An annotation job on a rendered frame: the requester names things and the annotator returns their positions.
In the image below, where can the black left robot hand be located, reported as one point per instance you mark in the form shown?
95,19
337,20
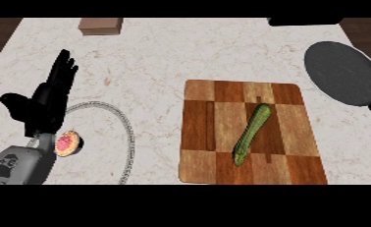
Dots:
45,103

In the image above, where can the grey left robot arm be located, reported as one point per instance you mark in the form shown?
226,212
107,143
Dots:
20,165

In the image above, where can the wooden cutting board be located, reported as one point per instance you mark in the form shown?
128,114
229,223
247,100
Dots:
216,129

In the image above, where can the green squash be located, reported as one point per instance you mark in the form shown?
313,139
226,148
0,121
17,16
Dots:
250,132

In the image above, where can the dark grey pan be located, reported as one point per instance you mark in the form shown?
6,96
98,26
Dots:
337,72

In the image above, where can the brown wooden block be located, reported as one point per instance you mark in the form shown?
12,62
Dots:
100,26

